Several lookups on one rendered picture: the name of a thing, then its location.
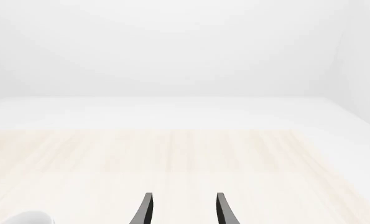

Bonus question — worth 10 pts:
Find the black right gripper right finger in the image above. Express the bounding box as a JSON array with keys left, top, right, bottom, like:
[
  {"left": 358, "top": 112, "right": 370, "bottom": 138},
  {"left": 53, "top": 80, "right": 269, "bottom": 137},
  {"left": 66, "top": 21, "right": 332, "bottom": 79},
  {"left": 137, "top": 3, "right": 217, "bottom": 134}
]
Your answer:
[{"left": 216, "top": 192, "right": 241, "bottom": 224}]

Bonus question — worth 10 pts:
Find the white mug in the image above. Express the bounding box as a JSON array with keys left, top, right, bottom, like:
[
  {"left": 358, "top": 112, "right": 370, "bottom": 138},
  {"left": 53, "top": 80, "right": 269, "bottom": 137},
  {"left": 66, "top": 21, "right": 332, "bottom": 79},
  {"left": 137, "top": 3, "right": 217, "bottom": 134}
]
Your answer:
[{"left": 4, "top": 210, "right": 55, "bottom": 224}]

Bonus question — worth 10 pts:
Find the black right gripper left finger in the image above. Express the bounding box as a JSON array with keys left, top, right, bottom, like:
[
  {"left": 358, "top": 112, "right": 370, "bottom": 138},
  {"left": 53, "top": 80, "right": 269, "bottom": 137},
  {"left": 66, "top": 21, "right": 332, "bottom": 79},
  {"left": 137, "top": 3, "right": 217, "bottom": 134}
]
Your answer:
[{"left": 129, "top": 192, "right": 154, "bottom": 224}]

